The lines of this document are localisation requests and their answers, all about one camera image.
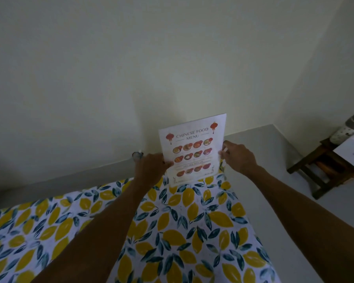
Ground person's left hand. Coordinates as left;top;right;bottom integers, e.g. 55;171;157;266
134;153;174;189

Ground person's left forearm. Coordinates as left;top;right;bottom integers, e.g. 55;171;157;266
31;175;151;283

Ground white menu card with food pictures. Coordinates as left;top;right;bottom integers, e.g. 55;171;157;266
159;114;227;187

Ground lemon print tablecloth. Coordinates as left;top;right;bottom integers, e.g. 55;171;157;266
0;162;281;283

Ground speckled white bottle with grey lid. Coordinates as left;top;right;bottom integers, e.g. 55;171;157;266
329;113;354;146

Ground dark wooden stool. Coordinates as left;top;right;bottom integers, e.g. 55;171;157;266
287;138;354;200

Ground person's right forearm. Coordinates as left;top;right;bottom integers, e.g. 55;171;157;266
244;165;354;283

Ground person's right hand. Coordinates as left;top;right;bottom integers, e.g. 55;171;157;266
218;140;258;177

